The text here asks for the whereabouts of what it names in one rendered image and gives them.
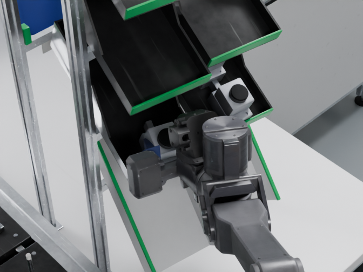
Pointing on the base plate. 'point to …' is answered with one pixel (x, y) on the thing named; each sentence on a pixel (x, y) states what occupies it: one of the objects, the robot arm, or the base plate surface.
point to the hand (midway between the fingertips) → (175, 144)
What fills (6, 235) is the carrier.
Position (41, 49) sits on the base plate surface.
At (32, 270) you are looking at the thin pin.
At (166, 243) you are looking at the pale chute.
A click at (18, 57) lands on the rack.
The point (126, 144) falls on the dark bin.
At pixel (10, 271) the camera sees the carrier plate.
